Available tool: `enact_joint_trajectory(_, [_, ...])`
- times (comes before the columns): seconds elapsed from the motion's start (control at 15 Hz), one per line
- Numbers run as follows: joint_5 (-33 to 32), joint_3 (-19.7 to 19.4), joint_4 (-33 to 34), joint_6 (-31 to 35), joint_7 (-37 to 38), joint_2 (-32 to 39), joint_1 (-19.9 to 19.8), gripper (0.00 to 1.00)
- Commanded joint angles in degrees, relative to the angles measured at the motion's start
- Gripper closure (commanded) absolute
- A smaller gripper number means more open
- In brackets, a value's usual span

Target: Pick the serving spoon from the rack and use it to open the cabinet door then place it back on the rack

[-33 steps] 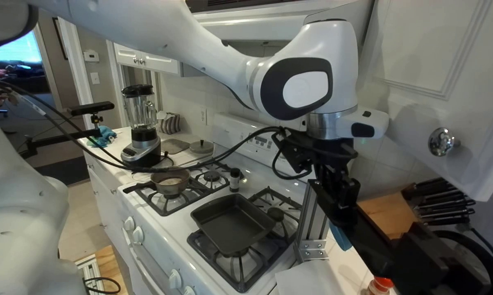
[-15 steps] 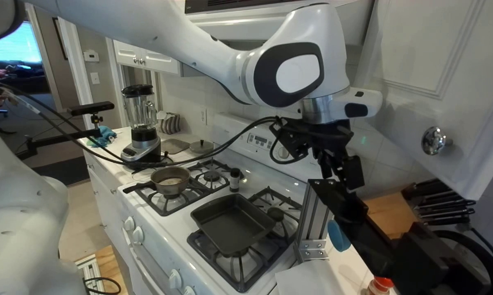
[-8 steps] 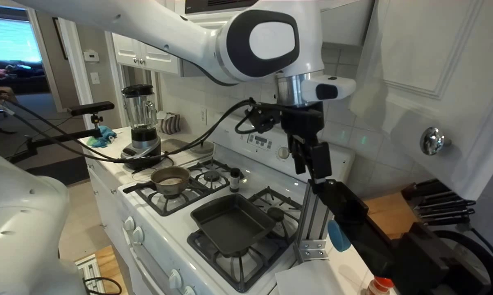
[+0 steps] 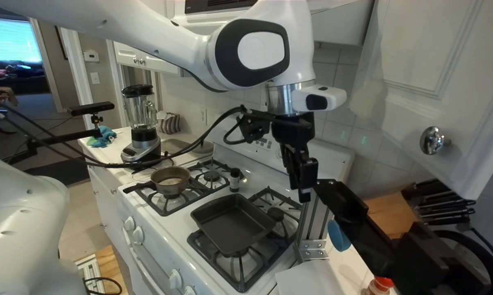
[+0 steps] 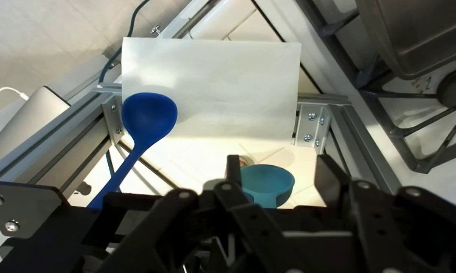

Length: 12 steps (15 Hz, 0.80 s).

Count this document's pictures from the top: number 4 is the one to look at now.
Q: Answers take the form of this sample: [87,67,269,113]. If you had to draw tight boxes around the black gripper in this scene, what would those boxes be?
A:
[281,142,322,205]

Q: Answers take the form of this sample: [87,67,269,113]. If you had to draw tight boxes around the round metal cabinet knob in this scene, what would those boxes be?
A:
[420,124,449,157]

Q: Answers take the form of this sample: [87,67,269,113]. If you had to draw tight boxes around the white cabinet door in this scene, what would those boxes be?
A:
[346,0,493,201]

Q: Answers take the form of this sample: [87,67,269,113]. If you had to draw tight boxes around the small black-capped pepper bottle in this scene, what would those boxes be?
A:
[228,167,245,193]

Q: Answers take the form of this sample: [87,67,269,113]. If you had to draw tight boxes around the square dark grey pan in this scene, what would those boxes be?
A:
[189,191,277,257]

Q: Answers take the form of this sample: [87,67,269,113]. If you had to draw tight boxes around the wooden knife block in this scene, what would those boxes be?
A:
[358,178,479,242]

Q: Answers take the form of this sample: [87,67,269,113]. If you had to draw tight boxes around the black cast iron stove grate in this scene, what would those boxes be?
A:
[186,187,309,293]
[122,159,233,218]

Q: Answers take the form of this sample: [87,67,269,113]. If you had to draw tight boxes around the spice bottle with red cap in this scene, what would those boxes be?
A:
[359,275,397,295]

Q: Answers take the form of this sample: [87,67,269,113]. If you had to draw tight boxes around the small steel saucepan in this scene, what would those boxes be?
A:
[122,165,194,200]

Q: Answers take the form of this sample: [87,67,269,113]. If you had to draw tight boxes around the round metal lid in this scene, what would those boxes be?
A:
[163,137,192,157]

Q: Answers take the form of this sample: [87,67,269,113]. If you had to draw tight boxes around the black round appliance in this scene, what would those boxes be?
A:
[399,219,493,295]

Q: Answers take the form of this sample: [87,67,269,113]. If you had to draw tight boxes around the white gas stove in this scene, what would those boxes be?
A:
[79,113,358,295]

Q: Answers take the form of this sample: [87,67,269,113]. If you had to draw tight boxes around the white range hood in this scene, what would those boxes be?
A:
[310,0,374,46]

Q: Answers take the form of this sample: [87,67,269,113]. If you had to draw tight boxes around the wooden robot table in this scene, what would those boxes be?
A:
[96,244,130,295]

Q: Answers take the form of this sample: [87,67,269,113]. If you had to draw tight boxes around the blue clamp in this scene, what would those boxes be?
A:
[87,124,119,149]

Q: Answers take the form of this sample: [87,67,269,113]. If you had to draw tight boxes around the white power strip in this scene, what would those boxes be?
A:
[74,254,104,295]

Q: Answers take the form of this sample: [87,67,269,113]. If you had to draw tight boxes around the bright window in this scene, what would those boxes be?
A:
[0,14,45,65]

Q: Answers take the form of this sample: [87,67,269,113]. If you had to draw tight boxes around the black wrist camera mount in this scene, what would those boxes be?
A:
[236,108,317,146]

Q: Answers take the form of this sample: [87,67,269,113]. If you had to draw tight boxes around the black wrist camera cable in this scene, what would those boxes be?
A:
[222,116,259,147]

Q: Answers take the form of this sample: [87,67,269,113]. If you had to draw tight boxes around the black-handled knife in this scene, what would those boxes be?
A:
[420,206,476,228]
[412,188,476,209]
[417,196,479,216]
[420,185,474,201]

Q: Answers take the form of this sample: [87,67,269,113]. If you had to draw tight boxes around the metal wire dish rack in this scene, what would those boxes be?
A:
[161,113,186,136]

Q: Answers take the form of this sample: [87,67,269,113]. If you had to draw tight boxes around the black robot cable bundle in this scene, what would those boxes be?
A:
[0,103,250,170]

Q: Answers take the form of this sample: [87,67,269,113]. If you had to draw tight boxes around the white upper wall cabinets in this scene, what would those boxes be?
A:
[114,39,184,77]

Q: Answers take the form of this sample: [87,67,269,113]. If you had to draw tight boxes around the black stereo camera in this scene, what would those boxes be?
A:
[69,100,117,118]

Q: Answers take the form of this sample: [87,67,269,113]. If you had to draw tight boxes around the black camera support bar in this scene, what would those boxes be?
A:
[27,128,104,157]

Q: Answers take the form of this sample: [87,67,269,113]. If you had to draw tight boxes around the white wall thermostat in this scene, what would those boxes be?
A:
[82,47,100,64]

